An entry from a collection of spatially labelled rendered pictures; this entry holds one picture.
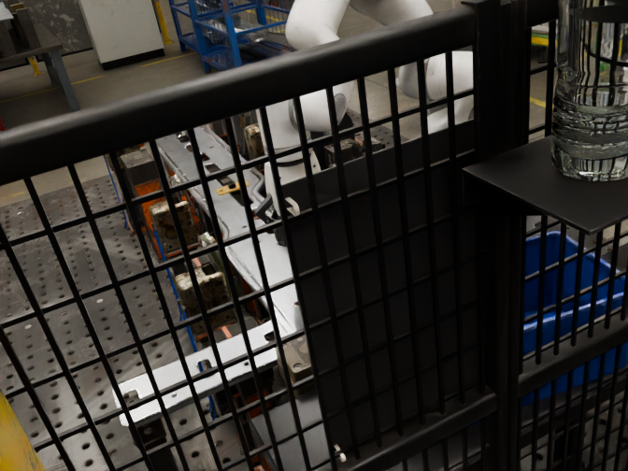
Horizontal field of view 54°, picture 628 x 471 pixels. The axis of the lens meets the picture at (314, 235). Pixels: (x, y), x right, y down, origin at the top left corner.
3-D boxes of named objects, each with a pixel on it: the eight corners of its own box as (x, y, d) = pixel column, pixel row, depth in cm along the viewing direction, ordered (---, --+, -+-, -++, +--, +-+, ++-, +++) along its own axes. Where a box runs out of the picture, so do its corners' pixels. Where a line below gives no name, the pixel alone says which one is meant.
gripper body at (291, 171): (306, 135, 111) (315, 191, 117) (254, 152, 108) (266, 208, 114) (324, 148, 105) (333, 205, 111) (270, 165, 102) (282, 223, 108)
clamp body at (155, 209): (176, 318, 163) (138, 204, 146) (219, 301, 167) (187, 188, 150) (185, 336, 156) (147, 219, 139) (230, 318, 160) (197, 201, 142)
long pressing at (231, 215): (133, 134, 211) (132, 129, 210) (195, 115, 218) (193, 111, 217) (300, 355, 99) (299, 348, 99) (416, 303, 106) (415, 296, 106)
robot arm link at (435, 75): (433, 130, 175) (426, 46, 163) (497, 133, 165) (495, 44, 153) (416, 148, 166) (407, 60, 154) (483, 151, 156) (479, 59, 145)
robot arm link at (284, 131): (323, 131, 106) (279, 128, 111) (311, 54, 99) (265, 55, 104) (298, 150, 100) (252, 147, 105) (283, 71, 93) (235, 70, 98)
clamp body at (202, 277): (204, 404, 134) (160, 274, 117) (253, 382, 138) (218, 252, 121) (217, 431, 127) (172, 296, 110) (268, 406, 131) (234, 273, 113)
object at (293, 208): (334, 461, 61) (278, 184, 46) (511, 369, 68) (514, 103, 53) (343, 475, 60) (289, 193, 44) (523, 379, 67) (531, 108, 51)
